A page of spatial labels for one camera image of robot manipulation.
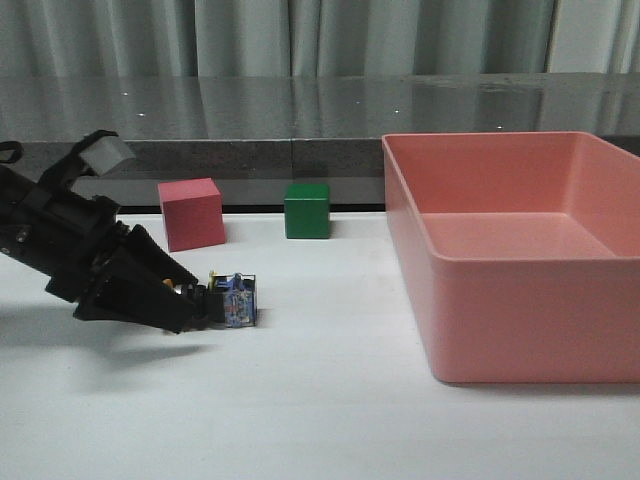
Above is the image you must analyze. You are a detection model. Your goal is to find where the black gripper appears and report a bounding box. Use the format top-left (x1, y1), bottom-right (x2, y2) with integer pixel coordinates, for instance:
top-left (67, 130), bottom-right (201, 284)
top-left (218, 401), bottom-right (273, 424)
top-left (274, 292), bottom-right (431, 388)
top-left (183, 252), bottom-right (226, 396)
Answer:
top-left (1, 167), bottom-right (198, 333)

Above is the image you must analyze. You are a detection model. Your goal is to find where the yellow push button switch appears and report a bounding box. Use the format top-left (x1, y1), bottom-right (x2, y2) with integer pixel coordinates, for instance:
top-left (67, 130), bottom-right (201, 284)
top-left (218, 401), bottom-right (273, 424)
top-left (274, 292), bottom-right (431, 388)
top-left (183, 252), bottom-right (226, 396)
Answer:
top-left (164, 270), bottom-right (258, 329)

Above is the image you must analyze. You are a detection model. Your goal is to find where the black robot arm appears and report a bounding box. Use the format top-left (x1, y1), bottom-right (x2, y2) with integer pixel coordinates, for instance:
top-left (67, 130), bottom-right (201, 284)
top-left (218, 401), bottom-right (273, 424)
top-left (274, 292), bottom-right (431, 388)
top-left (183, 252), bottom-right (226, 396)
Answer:
top-left (1, 130), bottom-right (206, 333)

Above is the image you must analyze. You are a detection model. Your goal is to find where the pink wooden cube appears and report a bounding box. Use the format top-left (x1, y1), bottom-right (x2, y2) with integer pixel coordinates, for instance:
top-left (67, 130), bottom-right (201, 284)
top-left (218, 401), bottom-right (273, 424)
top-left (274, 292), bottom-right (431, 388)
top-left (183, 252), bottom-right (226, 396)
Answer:
top-left (157, 177), bottom-right (226, 252)

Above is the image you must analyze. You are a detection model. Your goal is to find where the grey granite ledge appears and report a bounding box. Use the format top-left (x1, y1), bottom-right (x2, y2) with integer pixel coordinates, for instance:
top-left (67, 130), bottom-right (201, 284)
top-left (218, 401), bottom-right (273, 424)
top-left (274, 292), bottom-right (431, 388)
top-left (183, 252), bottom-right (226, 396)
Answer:
top-left (1, 73), bottom-right (639, 213)

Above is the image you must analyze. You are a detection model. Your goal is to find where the green wooden cube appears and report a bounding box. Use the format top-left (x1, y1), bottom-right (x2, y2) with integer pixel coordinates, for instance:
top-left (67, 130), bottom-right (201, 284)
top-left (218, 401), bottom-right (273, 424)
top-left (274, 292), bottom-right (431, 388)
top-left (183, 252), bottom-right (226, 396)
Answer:
top-left (284, 184), bottom-right (330, 239)

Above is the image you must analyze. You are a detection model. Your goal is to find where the grey curtain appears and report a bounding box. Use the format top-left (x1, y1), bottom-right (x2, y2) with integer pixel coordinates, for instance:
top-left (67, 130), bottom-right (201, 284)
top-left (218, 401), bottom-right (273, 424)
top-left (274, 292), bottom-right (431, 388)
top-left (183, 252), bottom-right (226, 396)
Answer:
top-left (1, 1), bottom-right (639, 77)

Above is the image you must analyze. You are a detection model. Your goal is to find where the pink plastic bin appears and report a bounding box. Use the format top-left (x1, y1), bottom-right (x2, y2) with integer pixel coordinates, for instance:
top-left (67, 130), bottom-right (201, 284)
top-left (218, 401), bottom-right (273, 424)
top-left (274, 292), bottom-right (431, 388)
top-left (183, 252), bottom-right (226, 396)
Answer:
top-left (382, 132), bottom-right (639, 383)

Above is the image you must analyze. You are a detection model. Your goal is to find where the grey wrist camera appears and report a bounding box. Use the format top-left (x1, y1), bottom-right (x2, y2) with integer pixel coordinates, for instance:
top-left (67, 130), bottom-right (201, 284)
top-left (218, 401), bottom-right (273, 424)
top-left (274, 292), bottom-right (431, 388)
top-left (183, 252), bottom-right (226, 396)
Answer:
top-left (79, 136), bottom-right (135, 176)

